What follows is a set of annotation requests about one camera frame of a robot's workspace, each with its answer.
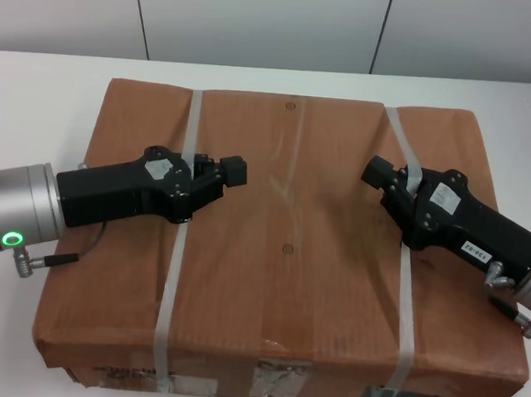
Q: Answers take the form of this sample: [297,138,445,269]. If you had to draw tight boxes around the left gripper cable with connectors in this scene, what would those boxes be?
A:
[13,156,113,284]

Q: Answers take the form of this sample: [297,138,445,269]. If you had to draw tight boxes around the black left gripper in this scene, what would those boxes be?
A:
[53,137,250,242]

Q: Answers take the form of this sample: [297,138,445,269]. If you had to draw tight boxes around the gripper cable with connectors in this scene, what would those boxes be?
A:
[13,156,113,284]
[480,260,531,340]

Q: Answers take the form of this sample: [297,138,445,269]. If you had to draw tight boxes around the white plastic packing strap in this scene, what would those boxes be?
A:
[149,87,205,393]
[362,105,436,391]

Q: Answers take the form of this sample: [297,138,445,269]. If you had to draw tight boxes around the right gripper cable with connectors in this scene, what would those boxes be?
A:
[480,260,531,340]

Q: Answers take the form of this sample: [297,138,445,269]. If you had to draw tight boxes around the brown cardboard box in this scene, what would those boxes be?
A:
[28,72,531,397]

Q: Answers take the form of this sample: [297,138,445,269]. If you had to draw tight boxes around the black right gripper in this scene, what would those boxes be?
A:
[354,154,531,278]

